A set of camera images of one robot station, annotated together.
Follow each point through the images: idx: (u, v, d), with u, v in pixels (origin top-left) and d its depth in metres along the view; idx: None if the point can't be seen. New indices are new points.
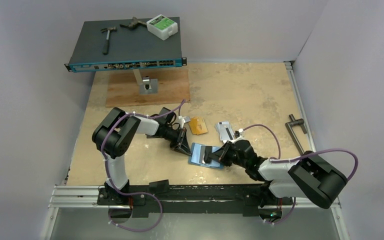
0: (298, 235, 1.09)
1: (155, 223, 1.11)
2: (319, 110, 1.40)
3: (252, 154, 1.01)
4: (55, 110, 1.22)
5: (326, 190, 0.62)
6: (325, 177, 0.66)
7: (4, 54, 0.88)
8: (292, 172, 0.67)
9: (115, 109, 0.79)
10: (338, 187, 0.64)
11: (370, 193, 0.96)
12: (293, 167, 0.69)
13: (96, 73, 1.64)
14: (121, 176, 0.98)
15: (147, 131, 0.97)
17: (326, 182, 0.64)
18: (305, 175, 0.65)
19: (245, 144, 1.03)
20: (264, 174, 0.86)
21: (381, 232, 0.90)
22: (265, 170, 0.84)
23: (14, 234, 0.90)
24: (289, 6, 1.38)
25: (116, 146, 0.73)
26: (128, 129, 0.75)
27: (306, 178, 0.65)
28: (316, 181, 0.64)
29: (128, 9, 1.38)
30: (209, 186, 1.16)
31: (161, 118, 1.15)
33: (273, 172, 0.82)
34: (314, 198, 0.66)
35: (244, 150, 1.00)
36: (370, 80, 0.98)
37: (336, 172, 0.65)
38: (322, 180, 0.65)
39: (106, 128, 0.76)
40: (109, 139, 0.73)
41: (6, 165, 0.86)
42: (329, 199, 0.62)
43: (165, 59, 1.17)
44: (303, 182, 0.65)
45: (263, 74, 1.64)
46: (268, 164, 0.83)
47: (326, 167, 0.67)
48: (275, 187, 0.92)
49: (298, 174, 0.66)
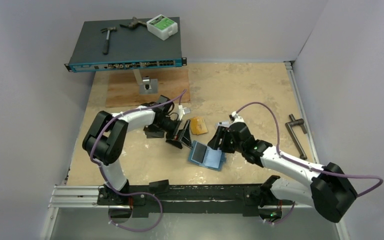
0: (298, 235, 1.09)
1: (155, 223, 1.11)
2: (319, 110, 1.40)
3: (248, 136, 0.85)
4: (55, 109, 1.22)
5: (342, 208, 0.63)
6: (340, 192, 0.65)
7: (4, 54, 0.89)
8: (315, 187, 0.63)
9: (102, 113, 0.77)
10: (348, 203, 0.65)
11: (370, 194, 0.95)
12: (315, 181, 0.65)
13: (96, 73, 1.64)
14: (117, 180, 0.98)
15: (143, 122, 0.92)
17: (343, 200, 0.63)
18: (328, 192, 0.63)
19: (240, 124, 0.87)
20: (265, 162, 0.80)
21: (381, 233, 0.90)
22: (270, 161, 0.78)
23: (14, 234, 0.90)
24: (288, 6, 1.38)
25: (106, 152, 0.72)
26: (115, 136, 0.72)
27: (328, 196, 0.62)
28: (336, 199, 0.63)
29: (128, 9, 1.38)
30: (209, 186, 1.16)
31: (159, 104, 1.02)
33: (279, 166, 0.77)
34: (323, 210, 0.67)
35: (239, 132, 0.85)
36: (370, 80, 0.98)
37: (353, 190, 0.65)
38: (338, 196, 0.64)
39: (95, 134, 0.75)
40: (98, 147, 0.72)
41: (6, 164, 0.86)
42: (341, 215, 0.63)
43: (165, 60, 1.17)
44: (323, 197, 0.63)
45: (263, 74, 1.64)
46: (276, 156, 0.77)
47: (345, 183, 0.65)
48: (279, 189, 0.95)
49: (322, 190, 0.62)
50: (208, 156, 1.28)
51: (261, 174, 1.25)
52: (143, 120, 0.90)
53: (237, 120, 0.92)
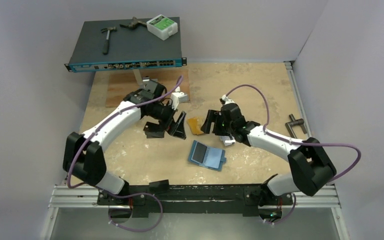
0: (298, 235, 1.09)
1: (155, 224, 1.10)
2: (319, 110, 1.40)
3: (239, 116, 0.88)
4: (55, 110, 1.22)
5: (317, 181, 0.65)
6: (318, 168, 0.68)
7: (4, 54, 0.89)
8: (292, 157, 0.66)
9: (72, 136, 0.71)
10: (326, 179, 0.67)
11: (370, 194, 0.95)
12: (293, 152, 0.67)
13: (96, 73, 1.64)
14: (111, 188, 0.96)
15: (129, 123, 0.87)
17: (319, 173, 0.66)
18: (303, 163, 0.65)
19: (232, 105, 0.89)
20: (251, 140, 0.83)
21: (381, 233, 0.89)
22: (255, 137, 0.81)
23: (14, 234, 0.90)
24: (288, 6, 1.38)
25: (86, 177, 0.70)
26: (90, 162, 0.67)
27: (303, 167, 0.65)
28: (311, 171, 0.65)
29: (128, 10, 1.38)
30: (209, 186, 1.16)
31: (147, 93, 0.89)
33: (263, 143, 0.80)
34: (300, 184, 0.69)
35: (230, 111, 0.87)
36: (370, 80, 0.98)
37: (331, 166, 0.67)
38: (315, 170, 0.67)
39: (71, 158, 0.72)
40: (76, 172, 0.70)
41: (6, 164, 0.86)
42: (316, 188, 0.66)
43: (165, 59, 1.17)
44: (298, 168, 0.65)
45: (263, 74, 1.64)
46: (261, 133, 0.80)
47: (323, 158, 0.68)
48: (274, 183, 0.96)
49: (298, 161, 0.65)
50: (208, 157, 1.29)
51: (261, 174, 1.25)
52: (126, 124, 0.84)
53: (227, 102, 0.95)
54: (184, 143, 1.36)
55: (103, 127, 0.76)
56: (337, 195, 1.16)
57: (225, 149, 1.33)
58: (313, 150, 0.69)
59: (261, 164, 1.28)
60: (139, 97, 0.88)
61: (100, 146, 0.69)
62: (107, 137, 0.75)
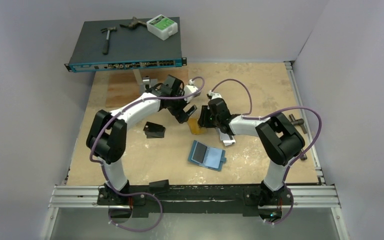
0: (298, 235, 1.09)
1: (155, 224, 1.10)
2: (319, 110, 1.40)
3: (224, 110, 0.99)
4: (55, 110, 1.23)
5: (284, 148, 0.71)
6: (287, 138, 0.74)
7: (4, 54, 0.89)
8: (259, 128, 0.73)
9: (100, 113, 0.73)
10: (295, 148, 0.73)
11: (370, 195, 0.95)
12: (260, 124, 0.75)
13: (96, 73, 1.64)
14: (122, 177, 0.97)
15: (148, 112, 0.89)
17: (286, 142, 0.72)
18: (269, 132, 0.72)
19: (217, 100, 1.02)
20: (233, 128, 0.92)
21: (381, 233, 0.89)
22: (235, 124, 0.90)
23: (14, 234, 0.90)
24: (288, 6, 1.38)
25: (107, 154, 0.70)
26: (115, 137, 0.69)
27: (269, 135, 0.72)
28: (277, 139, 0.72)
29: (128, 9, 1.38)
30: (209, 187, 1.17)
31: (166, 87, 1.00)
33: (243, 127, 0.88)
34: (272, 155, 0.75)
35: (215, 105, 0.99)
36: (370, 80, 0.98)
37: (297, 135, 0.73)
38: (283, 140, 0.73)
39: (96, 133, 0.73)
40: (98, 148, 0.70)
41: (6, 164, 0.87)
42: (285, 156, 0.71)
43: (165, 59, 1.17)
44: (265, 137, 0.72)
45: (263, 75, 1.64)
46: (240, 119, 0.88)
47: (291, 129, 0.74)
48: (269, 180, 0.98)
49: (263, 130, 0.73)
50: (208, 157, 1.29)
51: (261, 174, 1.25)
52: (146, 112, 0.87)
53: (213, 97, 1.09)
54: (184, 143, 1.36)
55: (128, 110, 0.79)
56: (337, 195, 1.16)
57: (225, 149, 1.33)
58: (280, 123, 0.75)
59: (261, 164, 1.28)
60: (159, 92, 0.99)
61: (125, 124, 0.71)
62: (130, 120, 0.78)
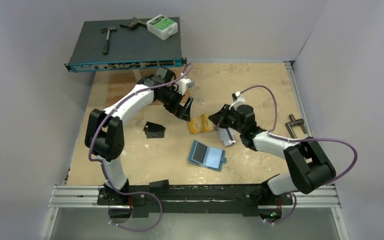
0: (298, 235, 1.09)
1: (155, 223, 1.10)
2: (319, 110, 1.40)
3: (253, 122, 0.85)
4: (55, 109, 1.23)
5: (312, 178, 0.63)
6: (317, 166, 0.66)
7: (4, 54, 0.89)
8: (288, 152, 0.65)
9: (94, 112, 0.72)
10: (324, 179, 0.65)
11: (370, 195, 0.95)
12: (289, 147, 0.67)
13: (96, 73, 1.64)
14: (121, 175, 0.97)
15: (143, 104, 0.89)
17: (315, 171, 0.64)
18: (298, 158, 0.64)
19: (247, 109, 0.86)
20: (257, 144, 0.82)
21: (381, 233, 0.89)
22: (260, 140, 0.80)
23: (14, 234, 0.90)
24: (288, 7, 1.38)
25: (107, 152, 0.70)
26: (111, 134, 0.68)
27: (298, 162, 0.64)
28: (306, 167, 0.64)
29: (128, 10, 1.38)
30: (209, 186, 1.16)
31: (159, 78, 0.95)
33: (267, 146, 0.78)
34: (296, 182, 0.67)
35: (245, 115, 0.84)
36: (370, 80, 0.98)
37: (328, 165, 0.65)
38: (312, 167, 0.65)
39: (93, 132, 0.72)
40: (98, 147, 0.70)
41: (6, 164, 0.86)
42: (312, 186, 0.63)
43: (165, 59, 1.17)
44: (293, 164, 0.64)
45: (263, 75, 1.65)
46: (265, 136, 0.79)
47: (322, 157, 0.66)
48: (274, 182, 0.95)
49: (292, 155, 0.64)
50: (208, 157, 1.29)
51: (261, 173, 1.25)
52: (141, 104, 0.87)
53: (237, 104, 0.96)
54: (184, 143, 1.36)
55: (122, 105, 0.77)
56: (337, 195, 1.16)
57: (225, 149, 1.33)
58: (311, 149, 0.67)
59: (261, 164, 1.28)
60: (151, 82, 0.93)
61: (121, 121, 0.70)
62: (125, 115, 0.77)
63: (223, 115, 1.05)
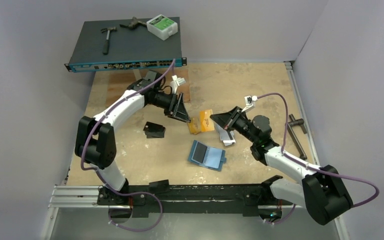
0: (298, 235, 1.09)
1: (155, 223, 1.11)
2: (319, 110, 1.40)
3: (266, 136, 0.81)
4: (55, 109, 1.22)
5: (330, 209, 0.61)
6: (335, 197, 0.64)
7: (5, 54, 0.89)
8: (306, 182, 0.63)
9: (84, 119, 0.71)
10: (341, 210, 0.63)
11: (370, 194, 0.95)
12: (307, 177, 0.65)
13: (96, 73, 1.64)
14: (116, 180, 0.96)
15: (134, 109, 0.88)
17: (333, 202, 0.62)
18: (317, 189, 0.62)
19: (264, 121, 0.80)
20: (268, 159, 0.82)
21: (381, 232, 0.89)
22: (272, 158, 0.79)
23: (14, 234, 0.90)
24: (288, 7, 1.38)
25: (99, 159, 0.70)
26: (102, 142, 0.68)
27: (317, 193, 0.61)
28: (325, 198, 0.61)
29: (128, 10, 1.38)
30: (209, 186, 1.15)
31: (147, 82, 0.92)
33: (280, 165, 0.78)
34: (313, 210, 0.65)
35: (261, 130, 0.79)
36: (370, 81, 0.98)
37: (347, 197, 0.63)
38: (330, 197, 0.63)
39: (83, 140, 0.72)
40: (89, 155, 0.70)
41: (6, 164, 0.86)
42: (329, 216, 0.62)
43: (165, 59, 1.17)
44: (312, 194, 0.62)
45: (263, 75, 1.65)
46: (279, 154, 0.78)
47: (341, 188, 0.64)
48: (276, 188, 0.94)
49: (311, 186, 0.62)
50: (208, 157, 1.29)
51: (261, 173, 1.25)
52: (132, 109, 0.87)
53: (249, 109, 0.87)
54: (184, 143, 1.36)
55: (112, 112, 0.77)
56: None
57: (225, 149, 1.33)
58: (329, 179, 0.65)
59: (261, 164, 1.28)
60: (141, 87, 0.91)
61: (111, 127, 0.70)
62: (116, 121, 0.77)
63: (233, 118, 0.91)
